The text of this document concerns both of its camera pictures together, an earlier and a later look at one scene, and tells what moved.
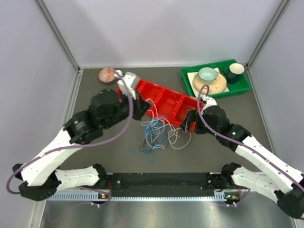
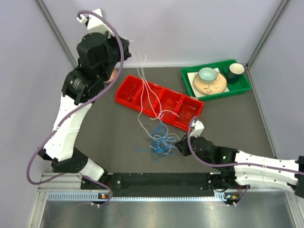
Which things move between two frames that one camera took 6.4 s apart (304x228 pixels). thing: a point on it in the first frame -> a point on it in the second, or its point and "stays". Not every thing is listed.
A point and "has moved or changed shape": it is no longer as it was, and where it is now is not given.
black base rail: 161,185 stays
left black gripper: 140,107 -> 126,43
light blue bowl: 207,74 stays
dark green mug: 234,72 stays
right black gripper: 191,116 -> 183,146
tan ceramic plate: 217,85 stays
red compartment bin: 166,105 stays
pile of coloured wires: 161,131 has moved or changed shape
